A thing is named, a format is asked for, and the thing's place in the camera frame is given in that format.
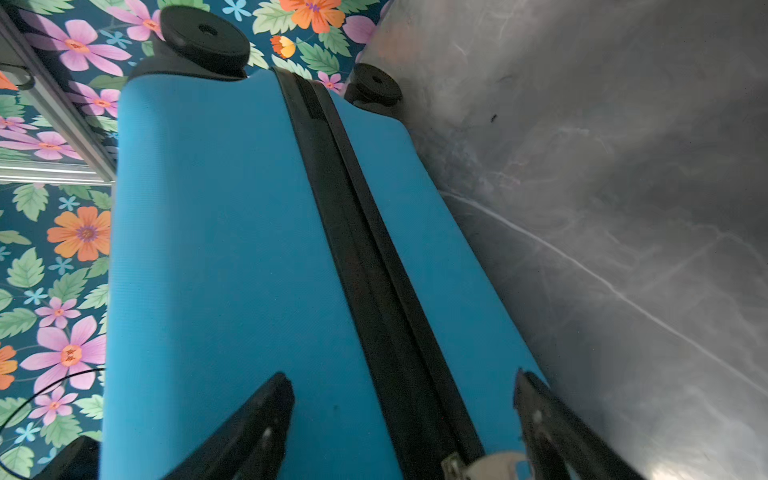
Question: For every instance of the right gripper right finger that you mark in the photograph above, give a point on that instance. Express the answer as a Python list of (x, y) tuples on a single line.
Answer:
[(559, 445)]

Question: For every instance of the blue suitcase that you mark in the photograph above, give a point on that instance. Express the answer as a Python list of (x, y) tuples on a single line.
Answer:
[(264, 225)]

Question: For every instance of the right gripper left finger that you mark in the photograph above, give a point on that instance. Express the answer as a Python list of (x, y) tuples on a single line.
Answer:
[(251, 443)]

